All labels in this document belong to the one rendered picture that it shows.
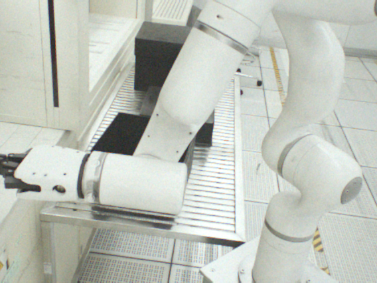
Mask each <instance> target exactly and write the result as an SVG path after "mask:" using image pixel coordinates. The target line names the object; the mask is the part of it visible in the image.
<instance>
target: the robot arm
mask: <svg viewBox="0 0 377 283"><path fill-rule="evenodd" d="M270 11H271V13H272V15H273V18H274V20H275V21H276V23H277V25H278V27H279V30H280V31H281V34H282V36H283V39H284V41H285V44H286V47H287V53H288V57H289V74H288V87H287V96H286V100H285V103H284V106H283V108H282V110H281V113H280V115H279V116H278V118H277V119H276V121H275V123H274V124H273V125H272V126H271V128H270V129H269V130H268V131H267V133H266V134H265V137H264V139H263V142H262V157H263V159H264V161H265V164H266V165H267V166H268V167H269V168H270V169H272V170H273V171H274V172H276V174H278V175H279V176H280V177H282V178H284V179H285V180H286V181H288V182H289V183H290V184H292V185H293V186H294V187H296V188H297V189H298V190H299V191H300V192H296V191H280V192H278V193H276V194H275V195H274V196H273V197H272V198H271V201H269V203H268V206H267V209H266V213H265V218H264V223H263V227H262V232H261V236H260V241H259V244H258V250H257V252H253V253H251V254H249V255H247V256H246V257H245V258H244V259H243V261H241V263H240V265H239V268H238V281H239V283H312V281H311V277H310V276H309V274H308V272H307V271H306V269H304V266H305V263H306V260H307V258H308V255H309V251H310V248H311V245H312V242H313V238H314V235H315V231H316V228H317V225H318V222H319V220H320V218H321V217H322V216H323V215H324V214H325V213H328V212H329V211H332V210H335V209H338V208H339V207H342V206H344V205H346V204H347V203H348V202H351V201H352V200H353V199H354V198H355V197H356V196H357V195H358V194H359V193H360V190H361V188H362V182H363V175H362V169H361V167H360V166H359V164H358V163H357V162H356V161H355V160H354V159H353V157H351V156H349V154H347V153H345V152H344V151H342V150H340V149H339V148H337V147H336V146H335V145H333V144H331V143H329V142H327V141H325V140H323V139H321V138H320V137H318V136H316V134H314V133H312V132H311V130H310V127H309V126H310V125H311V124H316V123H317V122H319V121H321V120H323V119H325V118H327V117H328V116H329V115H330V114H331V113H332V112H333V110H334V109H335V108H336V106H337V104H338V101H339V97H340V92H341V90H342V84H343V79H344V68H345V58H344V52H343V49H342V47H341V45H340V43H339V40H338V39H337V37H336V36H335V34H334V33H333V31H332V29H331V27H330V25H329V23H336V24H340V25H365V24H368V23H371V22H372V21H375V20H377V0H207V1H206V4H205V5H204V7H203V8H202V10H201V12H200V15H199V16H198V19H197V20H196V23H195V24H194V26H193V27H192V29H191V31H190V34H189V35H188V37H187V39H186V41H185V44H184V46H183V48H182V50H180V52H179V54H178V57H177V59H176V61H175V63H174V65H173V67H172V69H171V71H170V73H169V75H168V77H167V78H166V81H165V83H164V85H163V87H162V89H161V91H160V95H159V98H158V101H157V104H156V107H155V110H154V112H153V114H152V115H151V118H150V120H149V123H148V125H147V127H146V129H145V132H144V134H143V137H142V138H141V141H140V142H139V144H138V145H137V148H136V150H135V152H134V154H133V156H130V155H120V154H115V153H105V152H99V151H94V152H92V153H85V152H83V151H78V150H74V149H68V148H64V147H61V146H57V145H44V144H38V145H36V146H35V147H34V148H30V149H29V150H27V151H26V152H23V153H9V154H8V156H6V154H2V153H0V175H2V176H3V178H5V179H4V186H5V188H6V189H17V191H16V197H18V198H21V199H30V200H37V201H77V200H78V199H84V200H85V202H87V203H95V204H101V205H111V206H116V207H125V208H131V209H141V210H146V211H156V212H161V213H171V214H176V215H177V214H179V213H180V211H181V210H182V208H183V204H184V199H185V191H186V186H187V166H186V165H185V164H184V163H178V160H179V159H180V157H181V156H182V155H183V153H184V152H185V150H186V148H187V146H188V145H189V143H190V141H191V140H192V138H193V137H195V135H196V133H197V131H199V129H200V128H201V126H202V125H203V124H204V123H205V121H207V118H209V116H210V115H211V113H212V111H213V110H214V109H215V107H216V105H217V103H218V101H219V99H220V98H221V97H222V95H223V93H224V91H225V89H226V88H227V86H228V85H229V83H230V80H231V79H232V77H233V76H234V75H235V73H236V71H237V69H238V67H239V65H240V63H241V61H242V60H243V58H244V56H245V55H246V53H247V51H248V50H249V48H250V45H251V44H252V42H253V40H254V39H255V38H256V35H257V33H258V32H259V30H260V28H261V26H262V24H263V22H264V21H265V20H266V18H267V16H268V14H269V12H270Z"/></svg>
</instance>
